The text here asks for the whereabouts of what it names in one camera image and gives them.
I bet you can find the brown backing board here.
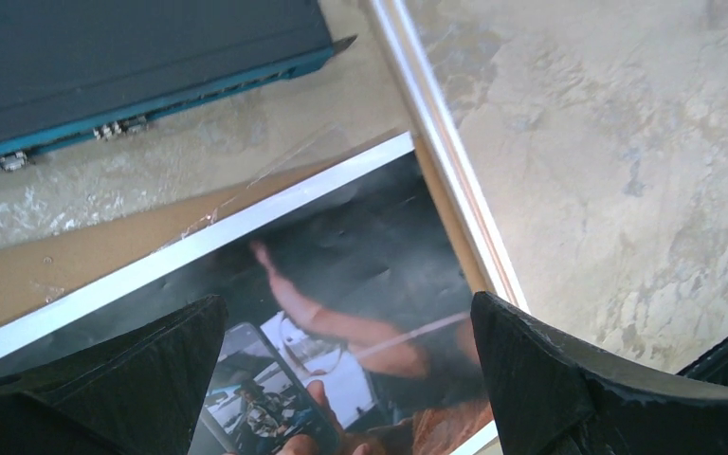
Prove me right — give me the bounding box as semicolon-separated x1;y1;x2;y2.
0;158;399;347

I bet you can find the printed photo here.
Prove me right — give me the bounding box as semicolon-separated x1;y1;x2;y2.
0;134;495;454

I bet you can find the wooden picture frame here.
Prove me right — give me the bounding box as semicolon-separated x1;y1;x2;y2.
362;1;530;313

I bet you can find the dark network switch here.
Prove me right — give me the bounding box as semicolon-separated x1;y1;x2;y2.
0;0;355;172

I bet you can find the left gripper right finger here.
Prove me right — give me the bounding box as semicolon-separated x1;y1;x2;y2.
471;292;728;454

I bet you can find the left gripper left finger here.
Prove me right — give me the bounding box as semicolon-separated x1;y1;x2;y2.
0;296;228;454

